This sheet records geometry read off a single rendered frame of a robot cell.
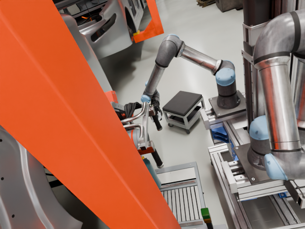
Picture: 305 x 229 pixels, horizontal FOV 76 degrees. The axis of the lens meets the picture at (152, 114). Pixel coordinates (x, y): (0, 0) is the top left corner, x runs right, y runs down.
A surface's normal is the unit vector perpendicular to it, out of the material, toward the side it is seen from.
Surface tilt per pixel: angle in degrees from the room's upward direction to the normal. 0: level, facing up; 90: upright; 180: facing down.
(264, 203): 0
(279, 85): 48
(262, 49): 55
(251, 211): 0
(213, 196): 0
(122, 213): 90
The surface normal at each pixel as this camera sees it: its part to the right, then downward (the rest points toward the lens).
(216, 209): -0.33, -0.76
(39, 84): -0.02, 0.61
